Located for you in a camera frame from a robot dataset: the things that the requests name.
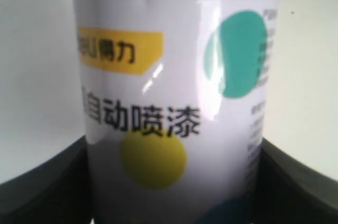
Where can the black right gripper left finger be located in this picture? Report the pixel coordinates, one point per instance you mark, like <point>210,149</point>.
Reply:
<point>57,191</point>

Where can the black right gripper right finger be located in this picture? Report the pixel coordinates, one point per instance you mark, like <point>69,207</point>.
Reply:
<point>287,191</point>

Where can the white dotted spray paint can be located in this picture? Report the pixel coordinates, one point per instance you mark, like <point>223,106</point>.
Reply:
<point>174,95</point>

